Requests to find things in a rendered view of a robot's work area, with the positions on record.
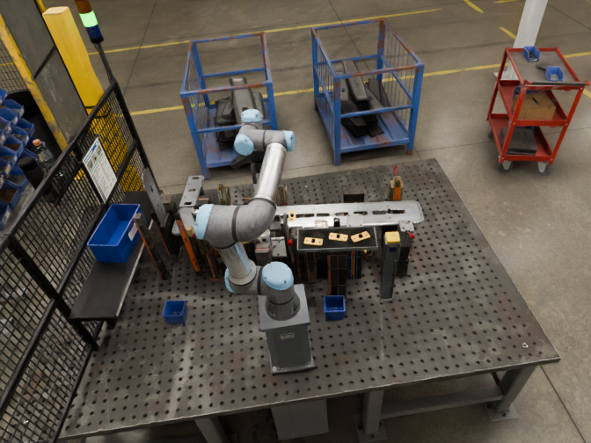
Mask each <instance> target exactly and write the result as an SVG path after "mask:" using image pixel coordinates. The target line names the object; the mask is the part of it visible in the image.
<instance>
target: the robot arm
mask: <svg viewBox="0 0 591 443"><path fill-rule="evenodd" d="M241 117H242V119H241V121H242V123H243V124H242V126H241V128H240V130H239V132H238V135H237V137H236V140H235V142H234V147H235V150H236V151H237V152H238V153H239V154H241V155H240V156H238V157H236V158H234V159H233V160H231V164H230V166H231V167H232V168H233V169H234V170H235V169H236V168H238V167H240V166H242V165H243V164H245V163H248V162H251V168H252V181H253V186H254V191H255V192H254V194H253V198H251V199H250V200H249V202H248V205H247V206H244V207H241V206H227V205H214V204H205V205H203V206H201V207H200V209H199V211H198V213H197V216H196V221H195V235H196V236H197V238H198V239H201V240H203V239H204V240H208V242H209V244H210V245H211V246H212V247H213V248H215V249H218V251H219V253H220V255H221V256H222V258H223V261H224V263H225V264H226V266H227V269H226V272H225V281H226V283H225V285H226V287H227V289H228V290H229V291H230V292H232V293H236V294H257V295H266V300H265V309H266V313H267V314H268V315H269V316H270V317H271V318H273V319H274V320H277V321H286V320H288V319H291V318H292V317H294V316H295V315H296V314H297V313H298V311H299V309H300V306H301V304H300V299H299V296H298V295H297V293H296V292H295V289H294V278H293V275H292V272H291V270H290V268H289V267H288V266H287V265H285V264H283V263H281V262H271V263H270V264H267V265H266V266H257V265H255V264H254V263H253V261H251V260H250V259H249V258H248V257H247V255H246V252H245V250H244V246H243V245H242V243H246V242H250V241H252V240H254V239H256V238H258V237H259V236H261V235H262V234H263V233H264V232H265V231H266V230H267V229H268V228H269V226H270V225H271V223H272V222H273V220H274V217H275V213H276V209H277V206H276V205H275V200H276V196H277V192H278V188H279V184H280V181H281V174H282V170H283V165H284V162H285V158H286V154H287V152H289V151H293V150H294V148H295V134H294V133H293V132H292V131H284V130H282V131H281V130H263V127H262V119H261V117H260V113H259V111H257V110H254V109H249V110H246V111H244V112H243V113H242V115H241ZM257 173H258V174H257ZM257 175H258V176H257Z"/></svg>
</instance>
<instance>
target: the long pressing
mask: <svg viewBox="0 0 591 443"><path fill-rule="evenodd" d="M388 208H390V209H391V211H392V210H405V213H404V214H392V212H390V214H387V213H386V214H373V213H372V212H373V211H385V212H387V210H388ZM313 209H315V210H313ZM192 210H193V211H194V209H193V207H182V208H181V209H180V210H179V211H178V213H179V214H180V217H181V219H182V221H183V223H184V226H185V228H186V226H193V231H194V233H195V221H194V219H193V216H192V214H191V213H192ZM293 210H295V214H314V217H307V218H295V221H288V229H290V228H291V226H303V228H315V222H314V221H315V220H327V221H328V228H333V218H335V217H339V218H340V227H346V226H347V217H346V216H335V214H336V213H349V214H353V213H354V212H367V215H363V216H362V221H363V226H397V225H398V220H407V219H411V220H412V225H419V224H422V223H423V222H424V220H425V219H424V215H423V213H422V209H421V205H420V203H419V202H418V201H416V200H400V201H380V202H361V203H340V204H320V205H300V206H279V207H277V209H276V213H275V215H277V214H279V215H283V213H287V215H288V211H293ZM317 214H330V216H328V217H317ZM171 232H172V234H173V235H175V236H181V234H180V232H179V227H178V225H177V223H176V219H175V222H174V224H173V227H172V230H171Z"/></svg>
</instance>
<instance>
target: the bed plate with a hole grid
mask: <svg viewBox="0 0 591 443"><path fill-rule="evenodd" d="M395 165H397V166H398V170H397V174H396V175H395V177H396V176H400V177H401V178H402V182H403V186H404V191H403V199H402V200H416V201H418V202H419V203H420V205H421V209H422V213H423V215H424V219H425V220H424V222H423V223H422V224H419V225H413V228H414V232H413V234H414V235H415V238H414V239H413V240H412V247H410V250H409V254H410V259H409V263H408V267H407V276H400V277H397V278H395V280H394V287H393V297H394V301H379V294H378V289H380V286H381V277H382V268H383V256H382V255H381V252H380V247H379V242H381V241H382V237H383V226H375V229H376V240H377V245H378V250H372V252H373V258H374V259H373V260H362V256H361V279H358V280H347V302H345V307H346V311H345V316H344V319H343V320H326V318H325V312H324V296H327V295H328V290H329V286H328V279H325V280H322V278H321V279H320V280H319V279H317V283H310V285H303V286H304V292H305V296H306V301H307V307H308V312H309V317H310V325H307V330H308V331H309V336H310V345H311V350H312V356H313V361H314V368H313V369H308V370H303V371H297V372H291V373H285V374H275V375H272V373H271V364H270V354H269V348H268V344H267V341H266V333H265V332H261V330H260V322H259V300H258V295H257V294H236V293H232V292H230V291H229V290H228V289H227V287H226V285H225V283H226V281H225V272H226V269H227V266H226V264H225V263H224V261H223V258H216V260H217V261H218V264H219V266H220V270H222V275H221V279H220V280H211V281H210V277H209V274H208V270H207V273H203V274H202V275H201V276H196V273H195V270H194V268H193V265H192V263H191V259H190V258H189V255H188V252H187V250H186V246H185V245H181V246H182V251H181V254H180V258H179V261H178V262H174V261H173V260H174V259H173V258H169V254H168V252H167V249H166V248H165V246H164V242H163V240H162V237H161V236H160V234H159V231H158V229H157V225H156V224H155V222H153V223H152V225H151V228H150V235H151V237H152V239H153V241H154V243H155V245H156V247H157V249H158V252H159V254H160V256H161V257H160V258H162V260H163V263H164V266H165V269H167V270H168V272H169V278H168V280H162V279H161V277H160V275H159V273H158V271H157V269H156V267H155V264H154V262H153V260H152V258H151V256H150V254H149V252H148V250H147V248H146V245H144V247H143V248H144V249H145V251H144V253H143V256H142V260H141V261H140V262H138V264H137V266H136V268H135V274H134V277H133V279H132V280H131V282H130V285H129V288H128V291H127V294H126V296H125V299H124V302H123V304H122V306H121V309H120V313H119V315H118V319H117V322H116V324H115V326H114V329H113V330H107V329H106V327H107V325H108V324H107V322H106V321H104V323H103V326H102V328H101V331H100V333H99V335H98V339H97V342H96V343H97V344H98V345H99V348H98V351H97V352H92V353H91V357H90V359H89V361H88V364H87V367H86V369H85V371H84V375H83V377H82V380H81V381H80V384H79V386H78V389H77V392H76V395H75V397H74V400H73V402H72V404H71V406H70V409H69V413H68V415H67V417H66V419H65V422H64V425H63V427H62V430H61V433H60V435H59V438H58V440H57V442H59V441H65V440H71V439H81V438H87V437H92V436H98V435H104V434H109V433H115V432H125V431H131V430H136V429H142V428H148V427H153V426H159V425H169V424H175V423H180V422H186V421H192V420H197V419H203V418H213V417H219V416H224V415H229V414H236V413H241V412H247V411H252V410H263V409H268V408H273V407H280V406H285V405H290V404H296V403H307V402H312V401H317V400H324V399H329V398H334V397H341V396H350V395H356V394H362V393H368V392H373V391H378V390H385V389H394V388H400V387H406V386H412V385H417V384H422V383H429V382H434V381H444V380H450V379H455V378H461V377H466V376H473V375H478V374H488V373H494V372H499V371H505V370H510V369H516V368H522V367H532V366H538V365H543V364H549V363H554V362H559V361H560V359H561V357H560V356H559V354H558V352H557V350H556V349H555V347H554V345H553V344H552V342H551V341H550V339H549V338H548V337H547V336H546V335H545V333H544V329H543V328H542V326H541V324H540V323H539V322H538V321H537V319H536V317H535V315H534V314H533V312H532V311H531V310H530V308H529V305H528V303H527V302H526V301H525V300H524V298H523V296H522V295H521V293H520V292H519V290H518V288H517V286H516V285H515V283H514V282H513V280H512V279H511V277H510V275H509V274H508V272H507V270H506V268H505V267H504V265H503V264H502V263H501V262H500V259H499V258H498V256H497V255H496V253H495V251H494V250H493V248H492V246H491V245H490V244H489V242H488V241H487V239H486V237H485V235H484V234H483V232H482V230H481V229H480V227H479V226H478V224H477V223H476V221H475V220H474V218H473V216H472V215H471V213H470V211H469V209H468V208H467V206H465V204H464V202H463V200H462V199H461V197H460V196H459V194H458V192H457V191H456V188H455V187H454V186H453V185H452V183H451V181H450V180H449V178H448V176H447V174H446V173H445V171H444V170H443V168H442V167H441V165H440V164H439V162H438V160H437V159H436V158H429V159H423V160H416V161H410V162H403V163H392V164H386V165H379V166H372V167H366V168H360V169H353V170H347V171H335V172H329V173H322V174H317V175H311V176H305V177H297V178H285V179H281V181H280V185H285V186H286V187H287V189H288V200H289V203H288V205H289V206H300V205H320V204H340V203H343V185H363V186H364V192H365V197H364V201H363V202H380V201H388V197H387V188H388V178H389V177H391V180H392V178H393V171H394V167H395ZM177 300H185V301H186V306H187V310H188V312H187V316H186V322H185V323H170V324H168V323H167V322H166V320H165V319H164V317H163V316H162V314H163V311H164V305H165V302H166V301H177Z"/></svg>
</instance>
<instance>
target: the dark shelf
mask: <svg viewBox="0 0 591 443"><path fill-rule="evenodd" d="M122 204H139V205H140V206H141V210H142V212H143V215H144V217H145V219H146V221H147V224H146V225H147V227H148V229H149V230H150V228H151V225H152V223H153V220H152V218H151V215H150V211H151V208H153V206H152V205H151V202H150V198H149V196H148V194H147V192H146V191H135V192H127V194H126V196H125V198H124V200H123V201H122ZM144 245H145V243H144V241H143V240H142V237H141V236H140V237H139V239H138V241H137V243H136V245H135V247H134V249H133V251H132V253H131V255H130V257H129V258H128V261H127V262H126V263H114V262H99V261H98V260H97V259H96V260H95V262H94V264H93V266H92V269H91V271H90V273H89V275H88V277H87V280H86V281H85V283H84V286H83V288H82V290H81V293H80V295H79V296H78V298H77V301H76V303H75V306H74V308H73V309H72V311H71V313H70V315H69V320H70V321H71V322H90V321H116V320H117V318H118V315H119V313H120V309H121V306H122V304H123V302H124V299H125V296H126V294H127V291H128V288H129V285H130V282H131V280H132V278H133V275H134V272H135V268H136V266H137V264H138V261H139V258H140V256H141V254H142V249H143V247H144Z"/></svg>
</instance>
